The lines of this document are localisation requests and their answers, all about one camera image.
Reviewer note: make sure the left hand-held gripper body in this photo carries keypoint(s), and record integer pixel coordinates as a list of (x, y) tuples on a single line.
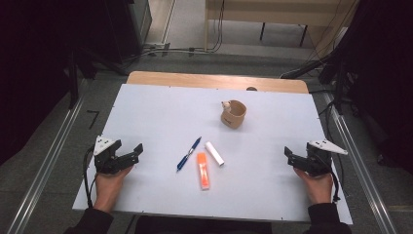
[(104, 161)]

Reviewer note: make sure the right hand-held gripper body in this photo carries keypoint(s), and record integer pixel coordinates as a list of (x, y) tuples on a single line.
[(321, 162)]

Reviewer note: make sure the blue pen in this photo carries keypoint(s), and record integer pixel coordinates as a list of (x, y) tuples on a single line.
[(188, 154)]

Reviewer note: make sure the orange highlighter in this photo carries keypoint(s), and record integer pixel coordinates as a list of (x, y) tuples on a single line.
[(203, 170)]

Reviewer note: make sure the beige pen holder with bear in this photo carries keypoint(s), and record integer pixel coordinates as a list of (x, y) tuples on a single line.
[(233, 117)]

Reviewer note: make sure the white glue stick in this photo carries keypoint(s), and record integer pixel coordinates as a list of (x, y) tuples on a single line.
[(214, 153)]

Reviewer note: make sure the person's right hand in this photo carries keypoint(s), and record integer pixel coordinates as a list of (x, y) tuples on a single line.
[(319, 190)]

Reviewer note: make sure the person's left hand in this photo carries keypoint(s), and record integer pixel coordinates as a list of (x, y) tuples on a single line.
[(108, 190)]

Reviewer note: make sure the white table board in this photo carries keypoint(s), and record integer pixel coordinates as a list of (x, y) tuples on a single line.
[(162, 117)]

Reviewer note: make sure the black metal stand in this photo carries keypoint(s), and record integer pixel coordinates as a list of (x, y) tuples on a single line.
[(74, 81), (337, 84)]

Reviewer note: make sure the person's dark clothing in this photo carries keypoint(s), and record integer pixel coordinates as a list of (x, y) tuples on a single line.
[(201, 226)]

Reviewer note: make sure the black curtain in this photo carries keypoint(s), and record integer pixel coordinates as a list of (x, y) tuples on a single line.
[(386, 81), (29, 65)]

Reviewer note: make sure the dark cabinet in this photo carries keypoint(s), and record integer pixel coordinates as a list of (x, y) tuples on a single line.
[(130, 26)]

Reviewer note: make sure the light wooden desk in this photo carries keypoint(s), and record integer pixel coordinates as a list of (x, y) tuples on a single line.
[(259, 13)]

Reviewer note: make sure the metal floor rail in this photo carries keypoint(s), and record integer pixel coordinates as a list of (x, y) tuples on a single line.
[(48, 162), (360, 162)]

